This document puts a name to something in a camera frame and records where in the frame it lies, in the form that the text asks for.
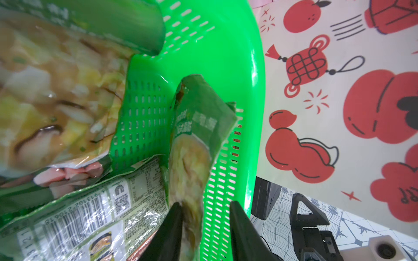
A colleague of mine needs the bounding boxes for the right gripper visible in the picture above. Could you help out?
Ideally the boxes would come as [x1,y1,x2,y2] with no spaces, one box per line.
[290,193,343,261]

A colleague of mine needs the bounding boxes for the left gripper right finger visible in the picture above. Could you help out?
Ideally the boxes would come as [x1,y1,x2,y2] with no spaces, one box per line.
[230,201,278,261]

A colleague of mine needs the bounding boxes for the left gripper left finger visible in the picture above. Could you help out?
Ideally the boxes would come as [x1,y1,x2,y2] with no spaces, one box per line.
[139,202,184,261]

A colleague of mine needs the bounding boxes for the white red paper bag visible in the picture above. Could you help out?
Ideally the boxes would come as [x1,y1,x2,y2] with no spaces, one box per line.
[255,1,418,236]

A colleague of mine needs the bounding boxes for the green noodle sauce packet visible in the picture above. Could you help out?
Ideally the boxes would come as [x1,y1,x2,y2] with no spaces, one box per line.
[168,75,238,261]

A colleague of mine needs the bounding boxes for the orange mushroom soup packet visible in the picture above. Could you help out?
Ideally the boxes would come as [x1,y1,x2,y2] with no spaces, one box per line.
[1,1,165,198]

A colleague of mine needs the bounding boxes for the black plastic case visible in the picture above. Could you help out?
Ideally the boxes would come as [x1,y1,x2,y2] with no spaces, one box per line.
[251,177,281,220]

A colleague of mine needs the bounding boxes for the green seaweed packet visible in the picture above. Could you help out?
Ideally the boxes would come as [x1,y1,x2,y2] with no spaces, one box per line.
[1,156,169,261]

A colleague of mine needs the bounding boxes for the green plastic basket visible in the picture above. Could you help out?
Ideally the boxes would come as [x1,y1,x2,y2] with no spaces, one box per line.
[111,1,265,261]

